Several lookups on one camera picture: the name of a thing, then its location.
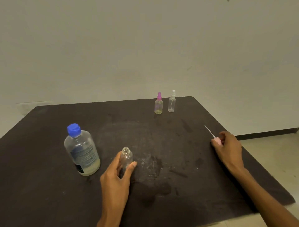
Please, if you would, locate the person's left hand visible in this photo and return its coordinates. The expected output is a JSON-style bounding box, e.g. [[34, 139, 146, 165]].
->
[[100, 151, 138, 215]]

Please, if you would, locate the person's right hand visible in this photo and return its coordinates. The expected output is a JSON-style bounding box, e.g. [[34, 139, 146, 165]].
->
[[211, 131, 245, 175]]

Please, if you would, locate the pink spray cap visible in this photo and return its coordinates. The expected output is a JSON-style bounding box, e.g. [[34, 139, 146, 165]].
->
[[204, 125, 224, 147]]

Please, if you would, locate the small bottle with pink sticker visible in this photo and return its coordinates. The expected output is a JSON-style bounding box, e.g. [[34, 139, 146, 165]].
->
[[119, 147, 134, 172]]

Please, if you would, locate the large clear plastic bottle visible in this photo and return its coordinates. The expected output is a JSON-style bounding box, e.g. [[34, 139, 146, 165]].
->
[[64, 130, 101, 176]]

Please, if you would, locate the blue bottle cap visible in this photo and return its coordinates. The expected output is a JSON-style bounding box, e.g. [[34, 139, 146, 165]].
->
[[67, 123, 82, 138]]

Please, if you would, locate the small yellowish bottle purple sticker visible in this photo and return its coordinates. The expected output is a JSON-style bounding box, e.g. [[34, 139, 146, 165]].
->
[[154, 99, 164, 114]]

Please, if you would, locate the person's right forearm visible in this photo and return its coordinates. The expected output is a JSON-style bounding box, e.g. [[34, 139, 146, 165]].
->
[[230, 167, 299, 227]]

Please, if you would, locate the person's left forearm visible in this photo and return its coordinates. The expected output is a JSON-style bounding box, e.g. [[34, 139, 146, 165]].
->
[[96, 209, 126, 227]]

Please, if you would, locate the black skirting board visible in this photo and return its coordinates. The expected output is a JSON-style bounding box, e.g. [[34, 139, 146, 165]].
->
[[235, 127, 299, 141]]

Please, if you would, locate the white wall socket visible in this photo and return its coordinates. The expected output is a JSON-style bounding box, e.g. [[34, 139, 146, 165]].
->
[[16, 101, 53, 115]]

